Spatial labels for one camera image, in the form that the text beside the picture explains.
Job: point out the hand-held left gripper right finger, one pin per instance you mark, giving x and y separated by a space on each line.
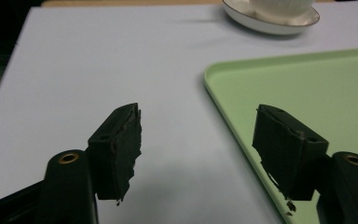
287 155

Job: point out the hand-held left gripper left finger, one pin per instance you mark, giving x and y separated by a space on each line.
118 152

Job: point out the white ribbed cup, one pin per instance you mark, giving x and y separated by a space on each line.
281 7

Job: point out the white saucer with gold rim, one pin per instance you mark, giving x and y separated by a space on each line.
270 23

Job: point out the light green tray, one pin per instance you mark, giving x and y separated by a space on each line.
307 93

